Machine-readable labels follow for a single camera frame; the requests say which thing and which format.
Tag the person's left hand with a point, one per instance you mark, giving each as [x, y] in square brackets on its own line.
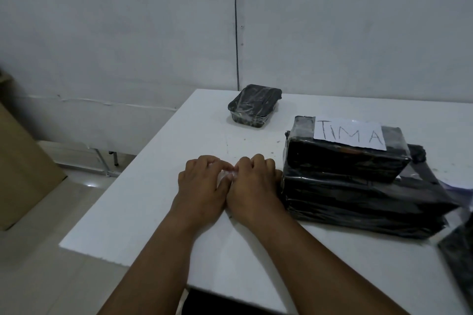
[199, 196]

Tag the person's right hand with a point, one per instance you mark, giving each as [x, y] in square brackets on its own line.
[255, 193]

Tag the black tray container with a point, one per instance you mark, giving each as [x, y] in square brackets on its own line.
[255, 104]

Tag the small lumpy black package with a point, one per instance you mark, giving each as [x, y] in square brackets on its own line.
[340, 163]

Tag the white label thin writing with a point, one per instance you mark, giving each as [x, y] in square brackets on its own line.
[351, 134]

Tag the thick black package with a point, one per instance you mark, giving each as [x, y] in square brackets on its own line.
[369, 222]

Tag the large black package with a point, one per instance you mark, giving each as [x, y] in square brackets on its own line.
[458, 263]

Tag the person's right forearm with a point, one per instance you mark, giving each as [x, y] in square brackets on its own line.
[325, 274]

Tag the person's left forearm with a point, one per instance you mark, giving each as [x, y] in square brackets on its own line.
[148, 270]

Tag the person's dark trousers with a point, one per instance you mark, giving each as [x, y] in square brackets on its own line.
[229, 303]

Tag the brown cardboard sheet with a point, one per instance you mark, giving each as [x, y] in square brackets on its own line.
[22, 170]

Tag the folded white paper sign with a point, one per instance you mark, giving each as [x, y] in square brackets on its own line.
[460, 196]

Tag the grey metal frame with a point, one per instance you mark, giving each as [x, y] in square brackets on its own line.
[111, 163]

